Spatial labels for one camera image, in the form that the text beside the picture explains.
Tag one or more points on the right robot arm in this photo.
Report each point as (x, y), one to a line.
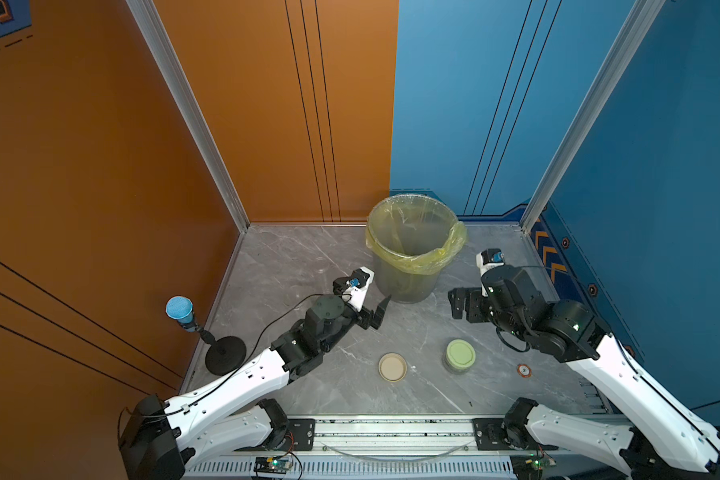
(662, 440)

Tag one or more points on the yellow trash bag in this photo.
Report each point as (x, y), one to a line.
(415, 234)

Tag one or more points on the jar with green lid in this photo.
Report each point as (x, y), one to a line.
(459, 356)

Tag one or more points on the right circuit board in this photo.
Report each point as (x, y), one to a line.
(538, 465)

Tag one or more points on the left green circuit board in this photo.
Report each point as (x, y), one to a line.
(272, 466)

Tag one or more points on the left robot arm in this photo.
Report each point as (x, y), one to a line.
(164, 438)

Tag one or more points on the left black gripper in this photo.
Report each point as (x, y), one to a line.
(365, 319)

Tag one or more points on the cream jar lid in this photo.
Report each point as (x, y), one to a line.
(392, 367)

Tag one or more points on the aluminium front rail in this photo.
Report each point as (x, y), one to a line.
(396, 447)

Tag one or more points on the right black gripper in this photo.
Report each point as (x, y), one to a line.
(473, 298)

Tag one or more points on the black microphone stand base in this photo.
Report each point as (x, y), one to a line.
(225, 355)

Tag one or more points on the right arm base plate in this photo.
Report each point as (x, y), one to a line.
(499, 434)

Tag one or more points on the red poker chip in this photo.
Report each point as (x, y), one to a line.
(524, 371)

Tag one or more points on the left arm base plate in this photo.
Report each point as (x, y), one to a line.
(303, 432)

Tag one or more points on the mesh trash bin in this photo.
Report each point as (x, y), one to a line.
(403, 288)

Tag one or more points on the blue foam-tipped microphone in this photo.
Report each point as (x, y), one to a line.
(181, 310)

